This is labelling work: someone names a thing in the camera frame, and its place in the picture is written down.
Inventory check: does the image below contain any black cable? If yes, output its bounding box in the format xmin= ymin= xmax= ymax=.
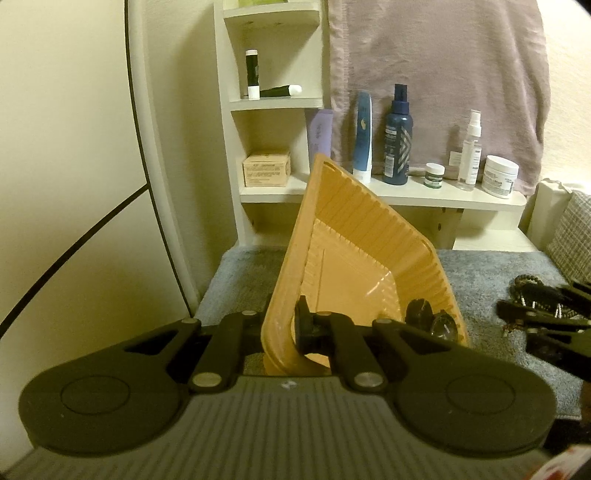
xmin=0 ymin=0 xmax=197 ymax=328

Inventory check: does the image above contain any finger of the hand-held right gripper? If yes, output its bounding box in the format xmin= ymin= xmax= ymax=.
xmin=497 ymin=281 xmax=591 ymax=331
xmin=524 ymin=329 xmax=591 ymax=384

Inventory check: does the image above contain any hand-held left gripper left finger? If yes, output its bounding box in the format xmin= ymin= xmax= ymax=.
xmin=121 ymin=310 xmax=273 ymax=394

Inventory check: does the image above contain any checked grey cushion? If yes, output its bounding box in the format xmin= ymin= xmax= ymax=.
xmin=545 ymin=189 xmax=591 ymax=283

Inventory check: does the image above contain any dark blue spray bottle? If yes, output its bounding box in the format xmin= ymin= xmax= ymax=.
xmin=382 ymin=84 xmax=413 ymax=186

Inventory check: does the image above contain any clear spray bottle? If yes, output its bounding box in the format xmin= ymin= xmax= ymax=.
xmin=457 ymin=109 xmax=483 ymax=191

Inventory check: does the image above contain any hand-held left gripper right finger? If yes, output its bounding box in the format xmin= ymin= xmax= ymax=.
xmin=294 ymin=295 xmax=463 ymax=394

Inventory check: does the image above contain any beige cardboard box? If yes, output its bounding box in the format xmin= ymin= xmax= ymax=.
xmin=243 ymin=152 xmax=293 ymax=188

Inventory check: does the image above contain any white curved frame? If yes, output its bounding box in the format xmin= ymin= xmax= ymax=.
xmin=126 ymin=0 xmax=204 ymax=319

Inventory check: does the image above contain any large white cream jar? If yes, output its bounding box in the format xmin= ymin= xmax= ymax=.
xmin=481 ymin=155 xmax=520 ymax=199

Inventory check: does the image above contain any long dark bead necklace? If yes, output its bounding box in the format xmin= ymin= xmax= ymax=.
xmin=505 ymin=277 xmax=580 ymax=334

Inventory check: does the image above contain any black tube with white cap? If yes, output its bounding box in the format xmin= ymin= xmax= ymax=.
xmin=246 ymin=49 xmax=262 ymax=101
xmin=259 ymin=84 xmax=303 ymax=99

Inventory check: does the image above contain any white wooden shelf unit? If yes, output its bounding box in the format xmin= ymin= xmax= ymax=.
xmin=213 ymin=0 xmax=528 ymax=252

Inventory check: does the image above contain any grey fluffy mat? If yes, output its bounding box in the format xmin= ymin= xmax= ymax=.
xmin=198 ymin=247 xmax=591 ymax=421

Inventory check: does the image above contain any black wristwatch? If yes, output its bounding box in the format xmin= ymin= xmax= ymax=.
xmin=405 ymin=299 xmax=459 ymax=343

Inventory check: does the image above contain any mauve towel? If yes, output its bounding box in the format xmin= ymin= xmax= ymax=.
xmin=327 ymin=0 xmax=551 ymax=198

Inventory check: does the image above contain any orange plastic tray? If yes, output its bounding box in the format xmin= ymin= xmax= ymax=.
xmin=260 ymin=154 xmax=471 ymax=376

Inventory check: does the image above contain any blue and white tube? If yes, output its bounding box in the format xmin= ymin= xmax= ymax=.
xmin=352 ymin=91 xmax=374 ymax=184

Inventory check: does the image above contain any red and white packet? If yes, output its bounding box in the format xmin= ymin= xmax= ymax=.
xmin=536 ymin=443 xmax=591 ymax=480

